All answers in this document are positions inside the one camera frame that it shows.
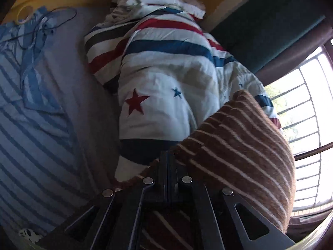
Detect teal curtain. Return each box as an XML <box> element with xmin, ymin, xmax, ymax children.
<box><xmin>211</xmin><ymin>0</ymin><xmax>325</xmax><ymax>73</ymax></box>

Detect white window guard bars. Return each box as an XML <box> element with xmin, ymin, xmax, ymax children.
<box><xmin>266</xmin><ymin>46</ymin><xmax>332</xmax><ymax>216</ymax></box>

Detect brown white-striped knit sweater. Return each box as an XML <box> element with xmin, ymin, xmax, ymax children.
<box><xmin>122</xmin><ymin>89</ymin><xmax>296</xmax><ymax>250</ymax></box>

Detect blue striped bed sheet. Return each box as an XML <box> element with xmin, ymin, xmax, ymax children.
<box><xmin>1</xmin><ymin>7</ymin><xmax>90</xmax><ymax>235</ymax></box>

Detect star and stripe quilt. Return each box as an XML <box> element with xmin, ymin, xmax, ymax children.
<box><xmin>85</xmin><ymin>0</ymin><xmax>279</xmax><ymax>182</ymax></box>

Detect brown window frame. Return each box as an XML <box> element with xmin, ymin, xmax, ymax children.
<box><xmin>257</xmin><ymin>20</ymin><xmax>332</xmax><ymax>241</ymax></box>

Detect black cable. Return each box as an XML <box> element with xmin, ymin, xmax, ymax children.
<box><xmin>0</xmin><ymin>7</ymin><xmax>78</xmax><ymax>50</ymax></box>

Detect yellow tape roll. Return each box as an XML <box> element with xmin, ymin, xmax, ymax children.
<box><xmin>15</xmin><ymin>5</ymin><xmax>34</xmax><ymax>25</ymax></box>

